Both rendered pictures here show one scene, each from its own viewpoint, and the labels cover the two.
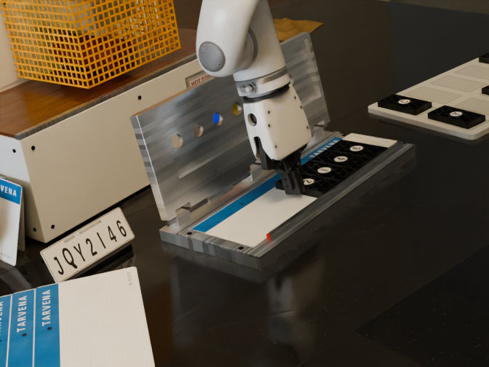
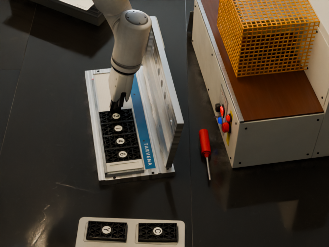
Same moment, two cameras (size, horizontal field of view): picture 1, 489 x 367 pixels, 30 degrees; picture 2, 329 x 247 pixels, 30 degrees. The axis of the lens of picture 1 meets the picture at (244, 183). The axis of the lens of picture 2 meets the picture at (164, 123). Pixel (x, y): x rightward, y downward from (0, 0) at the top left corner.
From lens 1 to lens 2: 2.51 m
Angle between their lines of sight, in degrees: 93
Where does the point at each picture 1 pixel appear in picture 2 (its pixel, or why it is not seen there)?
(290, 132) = (111, 82)
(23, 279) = (172, 29)
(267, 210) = not seen: hidden behind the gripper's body
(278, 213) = (108, 96)
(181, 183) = (145, 59)
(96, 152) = (202, 44)
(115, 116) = (207, 44)
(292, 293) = (59, 72)
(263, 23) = (116, 31)
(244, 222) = not seen: hidden behind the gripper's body
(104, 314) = not seen: outside the picture
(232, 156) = (151, 88)
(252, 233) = (105, 81)
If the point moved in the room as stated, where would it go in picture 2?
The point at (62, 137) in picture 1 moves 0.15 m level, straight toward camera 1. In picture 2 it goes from (199, 19) to (155, 6)
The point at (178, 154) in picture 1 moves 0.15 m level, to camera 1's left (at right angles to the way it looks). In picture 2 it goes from (152, 53) to (180, 29)
